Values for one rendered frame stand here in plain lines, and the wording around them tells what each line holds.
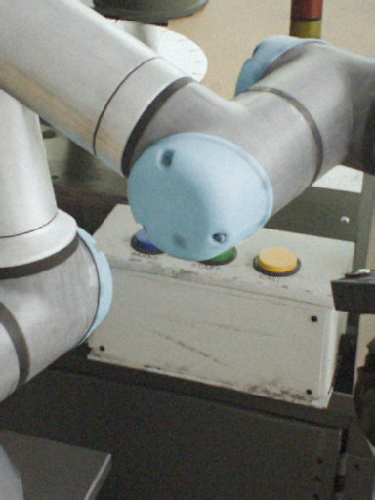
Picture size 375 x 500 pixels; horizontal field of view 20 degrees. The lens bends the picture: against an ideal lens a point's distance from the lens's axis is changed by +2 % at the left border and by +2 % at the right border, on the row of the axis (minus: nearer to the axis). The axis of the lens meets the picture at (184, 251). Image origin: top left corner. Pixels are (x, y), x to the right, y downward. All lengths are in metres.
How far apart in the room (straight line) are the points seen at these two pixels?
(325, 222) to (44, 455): 0.44
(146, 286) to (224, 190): 0.57
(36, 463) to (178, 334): 0.21
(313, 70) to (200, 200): 0.15
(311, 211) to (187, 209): 0.71
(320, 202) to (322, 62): 0.59
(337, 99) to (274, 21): 1.50
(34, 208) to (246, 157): 0.40
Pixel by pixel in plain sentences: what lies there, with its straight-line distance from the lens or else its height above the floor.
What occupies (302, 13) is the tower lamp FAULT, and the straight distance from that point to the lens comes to 1.50.
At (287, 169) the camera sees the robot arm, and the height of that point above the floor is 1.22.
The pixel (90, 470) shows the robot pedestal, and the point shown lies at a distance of 1.12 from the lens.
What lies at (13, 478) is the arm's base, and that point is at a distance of 1.07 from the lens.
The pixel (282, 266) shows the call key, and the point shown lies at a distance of 1.13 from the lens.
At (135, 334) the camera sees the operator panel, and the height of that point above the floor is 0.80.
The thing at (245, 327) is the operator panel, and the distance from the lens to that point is 1.16.
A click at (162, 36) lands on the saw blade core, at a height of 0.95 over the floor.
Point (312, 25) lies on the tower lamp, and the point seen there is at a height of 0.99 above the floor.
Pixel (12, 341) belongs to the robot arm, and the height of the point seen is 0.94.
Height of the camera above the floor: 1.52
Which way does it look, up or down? 32 degrees down
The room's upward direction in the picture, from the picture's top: straight up
